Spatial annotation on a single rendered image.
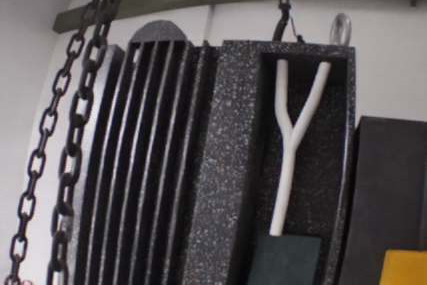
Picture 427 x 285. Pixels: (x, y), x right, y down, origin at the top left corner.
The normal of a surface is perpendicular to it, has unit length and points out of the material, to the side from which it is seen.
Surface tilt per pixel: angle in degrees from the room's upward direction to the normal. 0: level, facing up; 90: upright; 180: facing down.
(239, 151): 90
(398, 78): 90
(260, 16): 90
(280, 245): 90
